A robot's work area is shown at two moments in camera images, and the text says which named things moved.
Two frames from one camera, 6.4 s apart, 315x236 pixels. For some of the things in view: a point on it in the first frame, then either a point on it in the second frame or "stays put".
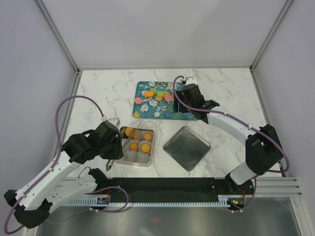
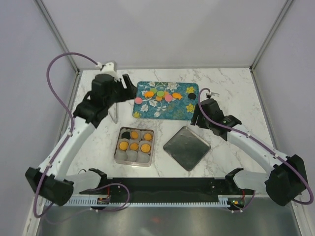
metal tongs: x=110 y=162 -> x=113 y=111
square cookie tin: x=137 y=146 stays put
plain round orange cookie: x=134 y=146 stays put
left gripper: x=117 y=153 -> x=126 y=94
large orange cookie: x=128 y=131 -> x=123 y=145
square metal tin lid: x=187 y=148 stays put
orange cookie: x=147 y=136 stays put
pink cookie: x=138 y=100 stays put
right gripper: x=175 y=105 -> x=197 y=111
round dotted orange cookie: x=145 y=148 stays put
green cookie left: x=153 y=90 stays put
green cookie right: x=160 y=93 stays put
